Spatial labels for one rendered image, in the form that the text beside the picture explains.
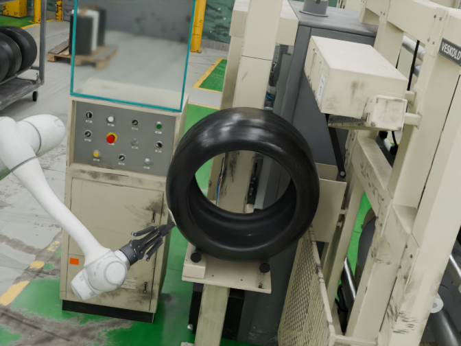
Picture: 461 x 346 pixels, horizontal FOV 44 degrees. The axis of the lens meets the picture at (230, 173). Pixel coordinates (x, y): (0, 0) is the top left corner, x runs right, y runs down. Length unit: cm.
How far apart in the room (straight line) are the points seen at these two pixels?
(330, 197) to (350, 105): 79
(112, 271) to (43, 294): 175
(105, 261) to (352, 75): 97
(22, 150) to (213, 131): 67
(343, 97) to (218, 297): 139
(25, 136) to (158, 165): 101
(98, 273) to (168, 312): 165
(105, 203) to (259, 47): 120
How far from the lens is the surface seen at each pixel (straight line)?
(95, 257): 193
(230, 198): 260
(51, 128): 222
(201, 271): 235
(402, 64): 556
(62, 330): 335
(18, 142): 210
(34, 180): 209
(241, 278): 242
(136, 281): 325
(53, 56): 884
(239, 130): 208
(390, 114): 176
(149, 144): 293
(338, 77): 180
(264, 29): 238
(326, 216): 258
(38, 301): 357
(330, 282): 277
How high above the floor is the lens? 211
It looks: 22 degrees down
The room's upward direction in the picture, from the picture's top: 10 degrees clockwise
